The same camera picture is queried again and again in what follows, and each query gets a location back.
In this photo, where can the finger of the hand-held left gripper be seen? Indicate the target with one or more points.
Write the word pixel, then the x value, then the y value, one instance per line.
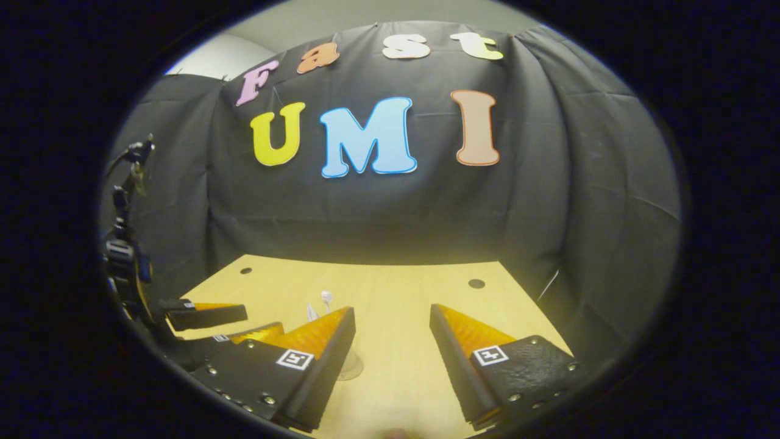
pixel 210 349
pixel 207 317

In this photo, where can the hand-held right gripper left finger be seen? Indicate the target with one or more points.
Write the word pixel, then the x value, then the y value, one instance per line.
pixel 329 366

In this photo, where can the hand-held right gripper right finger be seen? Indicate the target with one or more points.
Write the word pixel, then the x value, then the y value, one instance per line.
pixel 454 366

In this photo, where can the white toothpaste tube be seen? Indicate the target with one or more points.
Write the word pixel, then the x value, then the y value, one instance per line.
pixel 312 313

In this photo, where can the pale pink toothbrush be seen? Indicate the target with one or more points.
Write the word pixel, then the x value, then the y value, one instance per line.
pixel 326 297

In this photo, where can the light wooden desktop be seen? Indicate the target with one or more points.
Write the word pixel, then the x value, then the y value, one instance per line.
pixel 396 317

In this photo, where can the black backdrop cloth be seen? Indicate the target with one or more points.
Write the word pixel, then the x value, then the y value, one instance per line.
pixel 396 213

